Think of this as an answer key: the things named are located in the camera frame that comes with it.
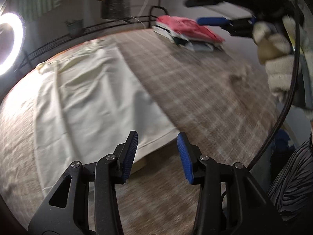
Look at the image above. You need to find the white cloth garment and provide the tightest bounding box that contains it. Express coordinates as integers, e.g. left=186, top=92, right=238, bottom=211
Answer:
left=34, top=38, right=178, bottom=195

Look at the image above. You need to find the stack of folded clothes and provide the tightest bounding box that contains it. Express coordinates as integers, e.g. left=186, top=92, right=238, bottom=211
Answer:
left=152, top=15, right=224, bottom=52

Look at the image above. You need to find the white knit gloved hand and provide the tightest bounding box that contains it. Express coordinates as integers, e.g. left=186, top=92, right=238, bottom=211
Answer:
left=252, top=16, right=312, bottom=120

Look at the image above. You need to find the striped dark shirt person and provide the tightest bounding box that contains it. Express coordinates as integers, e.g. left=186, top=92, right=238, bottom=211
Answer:
left=268, top=135, right=312, bottom=221

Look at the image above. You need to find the plaid beige bed sheet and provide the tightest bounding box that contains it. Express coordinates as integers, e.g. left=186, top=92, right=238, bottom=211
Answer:
left=1, top=29, right=276, bottom=234

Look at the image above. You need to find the black cable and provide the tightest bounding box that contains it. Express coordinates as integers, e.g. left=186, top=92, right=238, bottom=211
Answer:
left=248, top=0, right=302, bottom=173

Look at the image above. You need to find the black metal bed frame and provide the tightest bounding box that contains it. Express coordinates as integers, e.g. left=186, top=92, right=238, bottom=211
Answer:
left=14, top=5, right=169, bottom=72

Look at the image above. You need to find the ring light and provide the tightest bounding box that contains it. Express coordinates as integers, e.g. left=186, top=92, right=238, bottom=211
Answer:
left=1, top=12, right=25, bottom=75

